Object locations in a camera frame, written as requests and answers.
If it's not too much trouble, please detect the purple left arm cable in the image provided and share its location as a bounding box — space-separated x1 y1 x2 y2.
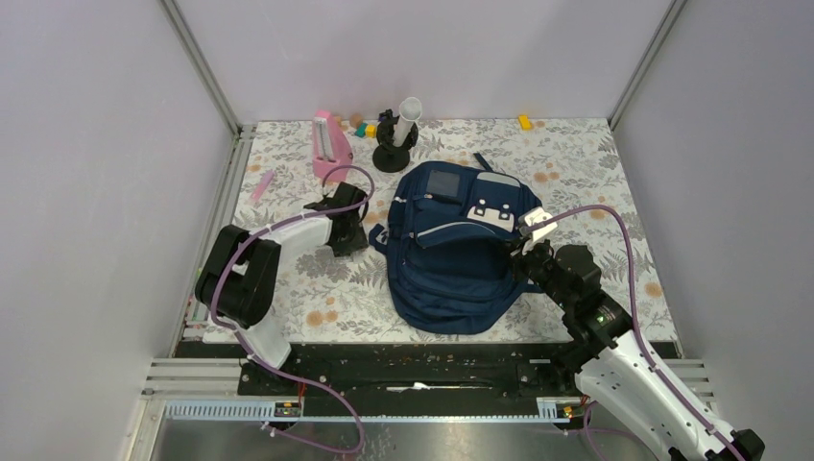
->
208 165 376 456

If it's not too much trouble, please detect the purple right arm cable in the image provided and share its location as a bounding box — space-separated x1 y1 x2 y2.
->
527 205 749 461

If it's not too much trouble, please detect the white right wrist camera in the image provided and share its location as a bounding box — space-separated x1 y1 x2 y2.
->
518 206 558 246

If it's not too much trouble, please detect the navy blue backpack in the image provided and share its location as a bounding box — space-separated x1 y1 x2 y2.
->
368 161 541 335

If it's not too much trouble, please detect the yellow block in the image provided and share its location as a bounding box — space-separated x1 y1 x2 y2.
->
517 114 534 131

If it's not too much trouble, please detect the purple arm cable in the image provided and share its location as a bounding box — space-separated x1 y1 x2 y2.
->
527 205 749 461
208 165 376 456

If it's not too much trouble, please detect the black round stand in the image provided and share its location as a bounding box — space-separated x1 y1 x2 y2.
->
372 109 419 173

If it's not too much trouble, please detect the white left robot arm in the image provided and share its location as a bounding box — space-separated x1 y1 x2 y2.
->
194 182 370 395

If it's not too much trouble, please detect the green block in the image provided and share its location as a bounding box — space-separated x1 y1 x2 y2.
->
354 122 368 138

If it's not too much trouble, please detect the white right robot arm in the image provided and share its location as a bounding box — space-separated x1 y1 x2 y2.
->
511 240 765 460

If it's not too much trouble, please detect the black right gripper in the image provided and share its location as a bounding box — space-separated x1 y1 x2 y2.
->
497 233 574 312

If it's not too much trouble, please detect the white cylinder on stand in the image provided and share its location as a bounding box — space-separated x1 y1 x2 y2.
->
393 96 422 148

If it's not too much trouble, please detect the pink rack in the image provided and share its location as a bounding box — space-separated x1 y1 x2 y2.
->
312 110 353 182

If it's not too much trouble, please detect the pink highlighter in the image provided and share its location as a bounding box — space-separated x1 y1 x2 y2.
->
250 169 275 204

